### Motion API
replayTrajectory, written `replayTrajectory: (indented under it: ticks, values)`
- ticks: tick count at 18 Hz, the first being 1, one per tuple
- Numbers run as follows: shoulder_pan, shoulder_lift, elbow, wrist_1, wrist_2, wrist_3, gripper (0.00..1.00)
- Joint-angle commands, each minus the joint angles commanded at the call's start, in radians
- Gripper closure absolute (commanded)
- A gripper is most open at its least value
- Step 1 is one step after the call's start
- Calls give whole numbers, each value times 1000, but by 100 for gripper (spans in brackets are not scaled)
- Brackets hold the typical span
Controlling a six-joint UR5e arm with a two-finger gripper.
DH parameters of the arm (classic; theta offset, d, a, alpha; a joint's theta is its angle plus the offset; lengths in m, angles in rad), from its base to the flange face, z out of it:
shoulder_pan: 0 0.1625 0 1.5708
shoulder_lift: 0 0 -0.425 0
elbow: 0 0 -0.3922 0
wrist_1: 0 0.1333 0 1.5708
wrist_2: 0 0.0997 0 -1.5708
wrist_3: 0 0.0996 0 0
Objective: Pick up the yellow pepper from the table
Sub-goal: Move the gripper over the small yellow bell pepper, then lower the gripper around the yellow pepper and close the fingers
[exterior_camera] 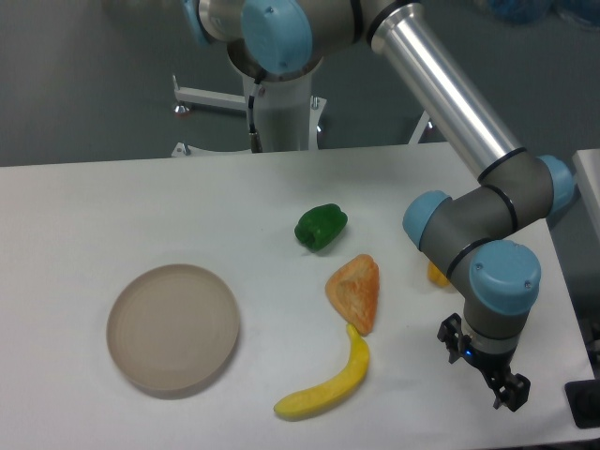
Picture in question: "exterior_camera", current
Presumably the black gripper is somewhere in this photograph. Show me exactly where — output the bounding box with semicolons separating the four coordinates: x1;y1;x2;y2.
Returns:
437;313;531;412

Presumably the black device at edge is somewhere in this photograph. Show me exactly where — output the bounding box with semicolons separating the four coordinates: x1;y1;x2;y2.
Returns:
564;379;599;429

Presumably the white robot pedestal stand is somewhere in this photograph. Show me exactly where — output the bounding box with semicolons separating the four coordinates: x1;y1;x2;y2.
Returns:
170;74;437;158

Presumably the yellow banana toy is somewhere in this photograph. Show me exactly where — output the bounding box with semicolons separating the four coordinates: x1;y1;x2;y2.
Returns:
273;323;370;421

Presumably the green pepper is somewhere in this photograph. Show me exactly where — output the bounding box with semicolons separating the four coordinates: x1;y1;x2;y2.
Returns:
294;203;348;252

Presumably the yellow pepper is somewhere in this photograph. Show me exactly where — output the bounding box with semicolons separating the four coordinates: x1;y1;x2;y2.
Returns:
427;261;451;288

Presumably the grey box at right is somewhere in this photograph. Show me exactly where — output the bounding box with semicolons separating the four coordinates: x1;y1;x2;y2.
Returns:
573;148;599;209

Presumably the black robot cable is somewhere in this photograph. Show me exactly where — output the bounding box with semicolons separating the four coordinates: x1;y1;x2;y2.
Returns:
246;69;269;154

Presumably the orange croissant toy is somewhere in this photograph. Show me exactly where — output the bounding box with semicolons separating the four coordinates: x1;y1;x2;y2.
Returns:
325;254;380;336

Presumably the beige round plate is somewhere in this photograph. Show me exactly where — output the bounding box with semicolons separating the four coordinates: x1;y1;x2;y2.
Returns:
106;264;240;398

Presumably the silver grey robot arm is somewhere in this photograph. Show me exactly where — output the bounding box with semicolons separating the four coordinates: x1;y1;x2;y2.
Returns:
182;1;574;410

